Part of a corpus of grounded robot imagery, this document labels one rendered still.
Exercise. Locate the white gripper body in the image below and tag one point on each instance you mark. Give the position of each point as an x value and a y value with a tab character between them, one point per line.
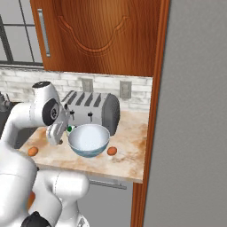
55	133

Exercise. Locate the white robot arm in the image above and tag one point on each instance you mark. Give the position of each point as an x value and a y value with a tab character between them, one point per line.
17	180

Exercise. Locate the milk carton with green cap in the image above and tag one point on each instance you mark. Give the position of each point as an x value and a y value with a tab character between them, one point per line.
70	129

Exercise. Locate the light blue bowl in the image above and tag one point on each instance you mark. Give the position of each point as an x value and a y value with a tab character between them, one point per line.
88	142

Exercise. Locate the brown egg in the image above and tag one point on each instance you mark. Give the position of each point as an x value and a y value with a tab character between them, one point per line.
33	151
112	151

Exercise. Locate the silver four-slot toaster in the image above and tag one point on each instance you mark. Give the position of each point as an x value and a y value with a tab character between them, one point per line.
88	113

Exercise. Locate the grey tap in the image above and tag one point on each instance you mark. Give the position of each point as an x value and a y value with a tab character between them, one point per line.
4	102

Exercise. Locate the grey drawer front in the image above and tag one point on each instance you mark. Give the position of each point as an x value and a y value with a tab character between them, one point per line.
109	207

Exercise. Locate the wooden side panel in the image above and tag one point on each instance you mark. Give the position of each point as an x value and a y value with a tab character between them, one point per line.
153	88

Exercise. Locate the wooden cupboard door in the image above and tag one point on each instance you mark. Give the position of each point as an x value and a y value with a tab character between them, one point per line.
103	35

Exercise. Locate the grey fridge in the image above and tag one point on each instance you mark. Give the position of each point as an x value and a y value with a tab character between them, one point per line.
192	118

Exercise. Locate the grey wall outlet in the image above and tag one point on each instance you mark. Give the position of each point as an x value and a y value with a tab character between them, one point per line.
125	89
86	85

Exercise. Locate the window with dark frame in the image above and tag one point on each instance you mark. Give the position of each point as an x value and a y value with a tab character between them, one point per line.
17	32

